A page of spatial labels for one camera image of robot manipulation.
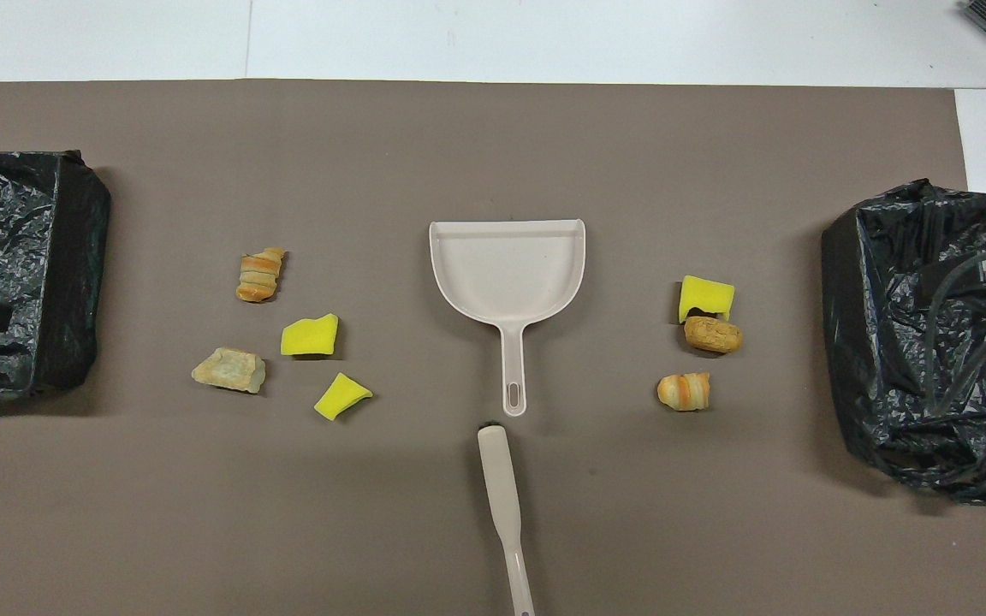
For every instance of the pale bread chunk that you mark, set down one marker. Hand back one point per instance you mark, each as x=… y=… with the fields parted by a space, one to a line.
x=229 y=370

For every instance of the elongated striped croissant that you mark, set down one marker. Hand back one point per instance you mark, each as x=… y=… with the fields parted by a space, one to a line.
x=260 y=274

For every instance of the notched yellow sponge piece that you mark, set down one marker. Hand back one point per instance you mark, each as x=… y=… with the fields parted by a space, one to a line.
x=310 y=337

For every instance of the small yellow sponge wedge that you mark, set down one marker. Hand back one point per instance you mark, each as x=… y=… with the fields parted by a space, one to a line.
x=341 y=397

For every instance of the beige plastic dustpan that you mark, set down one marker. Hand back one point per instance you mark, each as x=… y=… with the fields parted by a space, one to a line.
x=506 y=274

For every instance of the beige hand brush black bristles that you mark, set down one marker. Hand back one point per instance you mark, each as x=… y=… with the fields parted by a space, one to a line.
x=497 y=479

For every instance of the black bag lined bin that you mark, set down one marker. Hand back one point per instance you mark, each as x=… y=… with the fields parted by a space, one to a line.
x=887 y=342
x=74 y=257

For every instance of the brown bread bun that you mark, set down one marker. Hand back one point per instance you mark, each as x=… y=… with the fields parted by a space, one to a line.
x=713 y=334

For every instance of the rectangular yellow sponge piece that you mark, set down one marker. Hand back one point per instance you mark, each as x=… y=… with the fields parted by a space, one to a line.
x=706 y=296

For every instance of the round striped croissant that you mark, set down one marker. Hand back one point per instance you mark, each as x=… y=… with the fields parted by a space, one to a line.
x=684 y=391

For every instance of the large brown paper mat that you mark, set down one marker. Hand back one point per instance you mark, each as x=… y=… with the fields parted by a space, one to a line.
x=459 y=154

